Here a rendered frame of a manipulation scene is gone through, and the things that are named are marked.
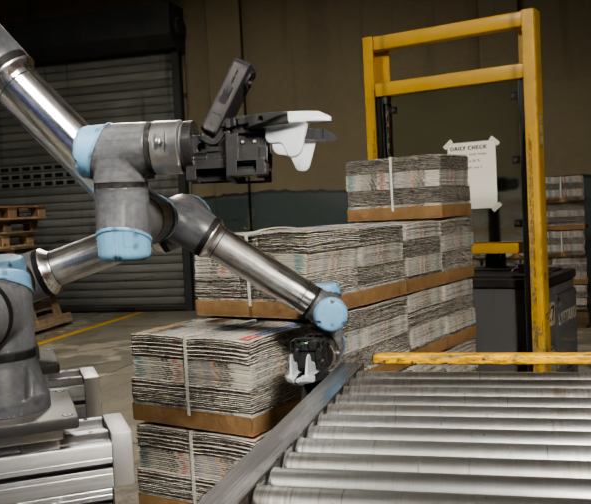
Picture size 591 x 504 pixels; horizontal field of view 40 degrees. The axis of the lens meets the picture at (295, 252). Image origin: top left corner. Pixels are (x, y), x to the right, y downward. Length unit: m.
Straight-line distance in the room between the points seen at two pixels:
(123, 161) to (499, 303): 2.59
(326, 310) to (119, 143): 0.78
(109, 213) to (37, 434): 0.41
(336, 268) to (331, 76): 6.98
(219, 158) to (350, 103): 7.94
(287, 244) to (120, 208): 1.02
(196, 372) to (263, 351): 0.18
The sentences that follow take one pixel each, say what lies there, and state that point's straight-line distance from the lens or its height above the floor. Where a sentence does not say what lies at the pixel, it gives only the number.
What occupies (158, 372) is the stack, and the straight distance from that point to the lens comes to 2.05.
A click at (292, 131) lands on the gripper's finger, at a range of 1.06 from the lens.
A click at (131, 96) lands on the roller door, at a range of 9.82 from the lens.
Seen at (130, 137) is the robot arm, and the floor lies 1.23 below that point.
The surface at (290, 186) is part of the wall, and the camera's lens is 9.13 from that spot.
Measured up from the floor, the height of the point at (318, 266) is 0.97.
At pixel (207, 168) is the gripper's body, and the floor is 1.18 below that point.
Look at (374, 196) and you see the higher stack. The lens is 2.96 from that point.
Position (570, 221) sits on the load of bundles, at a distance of 7.19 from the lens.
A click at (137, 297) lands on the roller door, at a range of 9.82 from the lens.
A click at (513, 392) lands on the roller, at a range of 1.42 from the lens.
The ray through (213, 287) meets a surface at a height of 0.92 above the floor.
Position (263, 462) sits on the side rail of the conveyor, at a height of 0.80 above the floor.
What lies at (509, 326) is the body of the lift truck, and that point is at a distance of 3.53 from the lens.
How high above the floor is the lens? 1.12
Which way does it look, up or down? 3 degrees down
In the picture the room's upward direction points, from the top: 3 degrees counter-clockwise
